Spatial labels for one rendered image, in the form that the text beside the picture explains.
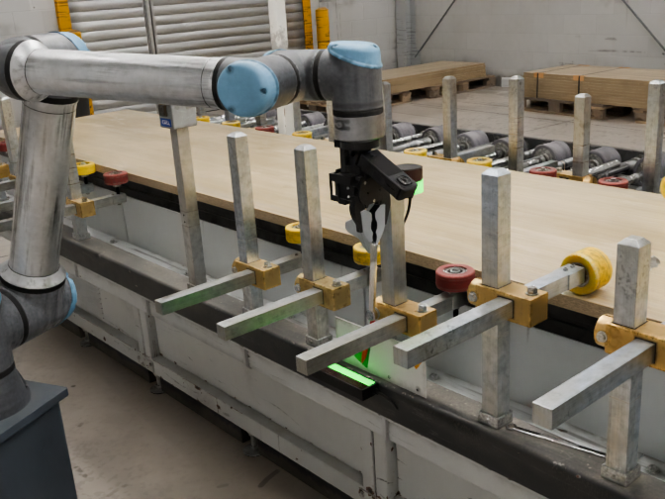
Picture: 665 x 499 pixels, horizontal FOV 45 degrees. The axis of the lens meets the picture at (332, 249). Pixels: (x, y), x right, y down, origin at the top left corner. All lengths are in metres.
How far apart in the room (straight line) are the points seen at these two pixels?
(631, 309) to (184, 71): 0.81
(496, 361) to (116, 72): 0.84
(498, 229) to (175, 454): 1.76
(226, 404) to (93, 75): 1.51
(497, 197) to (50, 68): 0.83
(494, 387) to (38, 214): 1.06
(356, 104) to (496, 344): 0.48
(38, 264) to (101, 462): 1.09
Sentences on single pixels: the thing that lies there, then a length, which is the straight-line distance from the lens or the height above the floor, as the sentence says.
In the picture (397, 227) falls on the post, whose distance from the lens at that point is 1.55.
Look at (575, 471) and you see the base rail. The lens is 1.43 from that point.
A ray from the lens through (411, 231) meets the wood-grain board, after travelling 1.95.
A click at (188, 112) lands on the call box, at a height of 1.19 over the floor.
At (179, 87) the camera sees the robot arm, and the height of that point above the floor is 1.33.
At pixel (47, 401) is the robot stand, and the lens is 2.02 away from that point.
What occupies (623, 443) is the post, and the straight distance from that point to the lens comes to 1.37.
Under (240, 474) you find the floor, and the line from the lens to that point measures 2.71.
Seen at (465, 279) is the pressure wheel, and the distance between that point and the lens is 1.65.
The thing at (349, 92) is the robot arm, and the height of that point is 1.30.
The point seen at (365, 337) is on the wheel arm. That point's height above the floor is 0.86.
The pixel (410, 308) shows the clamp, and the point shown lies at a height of 0.87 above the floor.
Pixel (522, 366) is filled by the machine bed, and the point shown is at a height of 0.70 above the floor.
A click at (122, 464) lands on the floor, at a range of 2.87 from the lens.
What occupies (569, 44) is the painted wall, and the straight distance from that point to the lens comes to 10.27.
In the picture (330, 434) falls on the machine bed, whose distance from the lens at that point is 2.40.
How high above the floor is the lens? 1.49
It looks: 19 degrees down
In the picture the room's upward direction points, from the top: 4 degrees counter-clockwise
